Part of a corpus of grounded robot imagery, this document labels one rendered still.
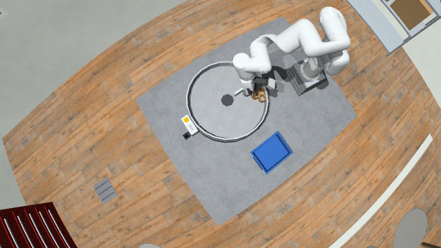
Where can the blue crate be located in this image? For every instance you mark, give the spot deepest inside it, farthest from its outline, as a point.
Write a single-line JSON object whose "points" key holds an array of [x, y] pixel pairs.
{"points": [[271, 153]]}

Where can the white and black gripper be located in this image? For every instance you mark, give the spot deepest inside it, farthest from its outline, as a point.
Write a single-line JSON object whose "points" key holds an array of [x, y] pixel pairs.
{"points": [[248, 85]]}

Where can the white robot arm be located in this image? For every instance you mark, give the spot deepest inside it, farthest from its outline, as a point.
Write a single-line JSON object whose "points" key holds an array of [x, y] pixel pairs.
{"points": [[332, 51]]}

